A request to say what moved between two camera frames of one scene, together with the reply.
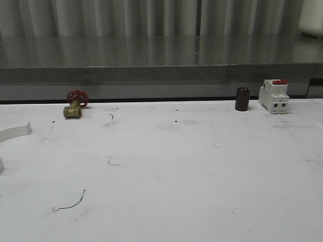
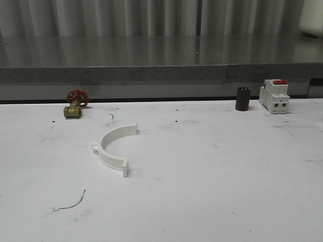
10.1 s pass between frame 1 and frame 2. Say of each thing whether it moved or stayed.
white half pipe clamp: moved
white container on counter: stayed
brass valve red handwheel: stayed
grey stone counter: stayed
